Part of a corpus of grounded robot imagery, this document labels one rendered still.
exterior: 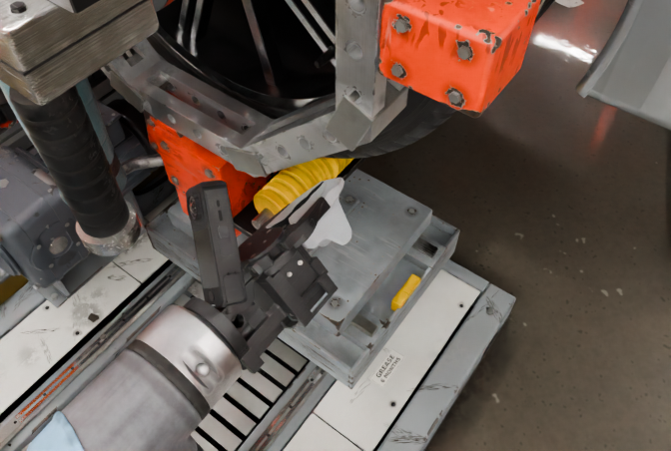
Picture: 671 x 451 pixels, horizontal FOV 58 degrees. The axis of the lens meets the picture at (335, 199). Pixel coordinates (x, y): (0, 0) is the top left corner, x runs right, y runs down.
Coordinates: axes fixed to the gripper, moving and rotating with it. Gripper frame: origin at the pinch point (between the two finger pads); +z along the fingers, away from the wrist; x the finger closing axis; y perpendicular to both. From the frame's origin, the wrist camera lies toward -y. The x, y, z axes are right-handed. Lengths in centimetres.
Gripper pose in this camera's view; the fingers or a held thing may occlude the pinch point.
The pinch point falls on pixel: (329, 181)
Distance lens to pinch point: 64.5
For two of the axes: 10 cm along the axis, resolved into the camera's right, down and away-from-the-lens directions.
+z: 6.0, -6.3, 5.0
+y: 5.7, 7.7, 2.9
